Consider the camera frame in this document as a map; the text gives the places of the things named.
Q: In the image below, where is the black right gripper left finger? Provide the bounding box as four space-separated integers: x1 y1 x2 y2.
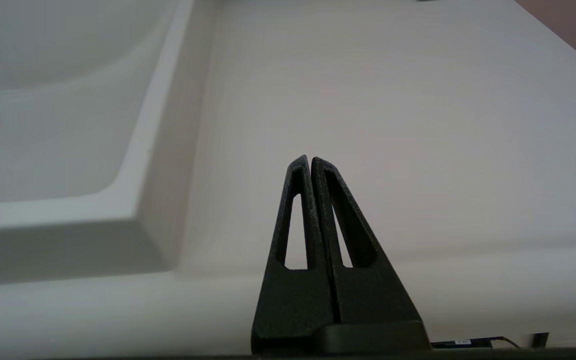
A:
250 155 341 356

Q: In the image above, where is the white ceramic sink basin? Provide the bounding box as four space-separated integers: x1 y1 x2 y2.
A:
0 0 219 287

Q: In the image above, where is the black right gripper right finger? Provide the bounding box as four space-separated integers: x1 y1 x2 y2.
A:
310 156 424 326

